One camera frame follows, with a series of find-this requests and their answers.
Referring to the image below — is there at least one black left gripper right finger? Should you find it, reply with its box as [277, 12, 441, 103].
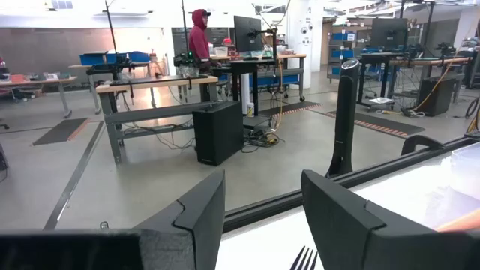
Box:
[300, 169, 440, 270]

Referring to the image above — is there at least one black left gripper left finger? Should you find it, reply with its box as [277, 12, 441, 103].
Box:
[134, 169, 227, 270]

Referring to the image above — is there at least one black fork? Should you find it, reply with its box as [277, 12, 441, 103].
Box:
[289, 245, 320, 270]

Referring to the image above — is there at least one orange handled silver fork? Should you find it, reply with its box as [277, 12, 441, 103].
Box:
[434, 208, 480, 233]

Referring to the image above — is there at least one black computer tower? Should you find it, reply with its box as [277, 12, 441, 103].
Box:
[415, 74, 458, 118]
[191, 100, 245, 167]

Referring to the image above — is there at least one black floor mat orange edge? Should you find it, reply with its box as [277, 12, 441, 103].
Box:
[31, 117, 92, 147]
[324, 109, 426, 140]
[258, 100, 323, 118]

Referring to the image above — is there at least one white flat panel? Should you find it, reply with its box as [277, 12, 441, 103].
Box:
[368, 96, 395, 107]

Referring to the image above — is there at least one clear plastic bin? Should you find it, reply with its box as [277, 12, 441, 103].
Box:
[448, 140, 480, 200]

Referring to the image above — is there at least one wood top gray workbench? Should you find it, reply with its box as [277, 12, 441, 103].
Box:
[95, 73, 221, 166]

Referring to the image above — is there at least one black standing desk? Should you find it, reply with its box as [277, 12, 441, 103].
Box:
[220, 58, 279, 118]

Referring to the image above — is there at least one black robot with green light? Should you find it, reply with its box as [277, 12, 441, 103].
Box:
[172, 51, 200, 79]

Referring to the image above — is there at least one shelf with blue bins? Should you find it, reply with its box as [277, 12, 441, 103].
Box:
[326, 25, 371, 83]

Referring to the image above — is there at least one black desk with monitor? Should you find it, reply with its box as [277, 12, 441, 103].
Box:
[355, 52, 405, 110]

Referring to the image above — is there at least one blue storage bin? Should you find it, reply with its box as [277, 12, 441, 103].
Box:
[106, 52, 129, 65]
[127, 51, 151, 63]
[79, 54, 107, 66]

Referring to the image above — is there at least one wooden table on casters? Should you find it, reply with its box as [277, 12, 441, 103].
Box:
[209, 52, 308, 103]

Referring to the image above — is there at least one person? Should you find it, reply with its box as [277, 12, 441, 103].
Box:
[187, 7, 222, 74]

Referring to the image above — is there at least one long wood top table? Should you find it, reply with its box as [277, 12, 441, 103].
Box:
[388, 55, 474, 105]

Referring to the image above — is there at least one black computer monitor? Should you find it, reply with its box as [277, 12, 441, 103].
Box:
[232, 14, 264, 53]
[370, 17, 409, 50]

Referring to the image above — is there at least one thin black pole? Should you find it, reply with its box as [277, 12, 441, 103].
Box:
[181, 0, 190, 54]
[103, 0, 118, 54]

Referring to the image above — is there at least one light wooden table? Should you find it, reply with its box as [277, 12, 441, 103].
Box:
[68, 61, 166, 116]

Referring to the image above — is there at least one wood top folding table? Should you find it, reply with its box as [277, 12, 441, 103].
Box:
[0, 76, 79, 119]

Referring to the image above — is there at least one tangled floor cable pile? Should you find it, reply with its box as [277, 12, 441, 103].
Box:
[241, 127, 287, 155]

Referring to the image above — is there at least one black frame bracket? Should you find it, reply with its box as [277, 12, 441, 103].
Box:
[399, 133, 446, 157]

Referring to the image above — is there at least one long yellow cable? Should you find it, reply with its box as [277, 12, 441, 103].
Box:
[410, 33, 470, 113]

